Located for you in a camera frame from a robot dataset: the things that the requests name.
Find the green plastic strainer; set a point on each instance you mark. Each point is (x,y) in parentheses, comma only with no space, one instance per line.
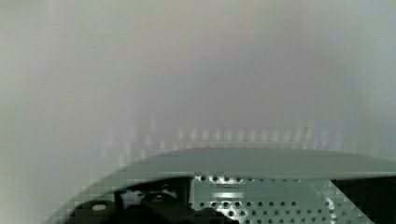
(250,185)

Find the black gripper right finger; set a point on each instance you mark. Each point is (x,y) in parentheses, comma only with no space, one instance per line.
(375,197)

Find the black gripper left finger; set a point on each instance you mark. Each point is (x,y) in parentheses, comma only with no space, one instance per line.
(156,208)

